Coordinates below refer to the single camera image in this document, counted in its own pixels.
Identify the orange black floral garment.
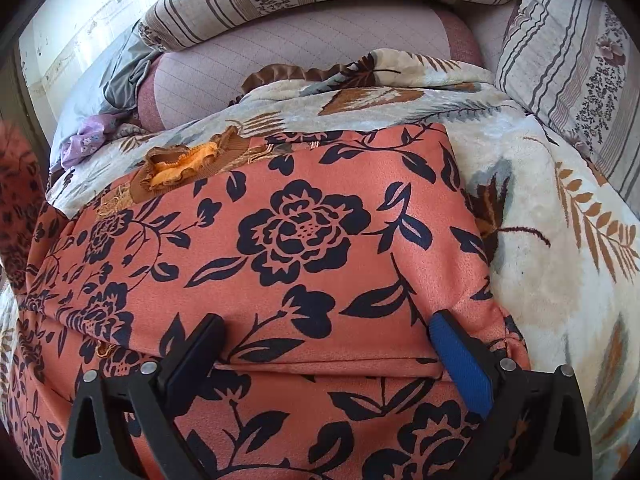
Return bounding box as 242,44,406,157
1,124,528,479

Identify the cream leaf-pattern fleece blanket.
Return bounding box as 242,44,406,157
1,49,639,479

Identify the lilac floral cloth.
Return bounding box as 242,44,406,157
60,113,126,170

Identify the pale blue bedsheet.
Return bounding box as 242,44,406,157
49,27,132,168

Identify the grey crumpled cloth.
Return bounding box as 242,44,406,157
100,22,162,115

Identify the striped floral pillow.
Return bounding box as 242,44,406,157
496,0,639,211

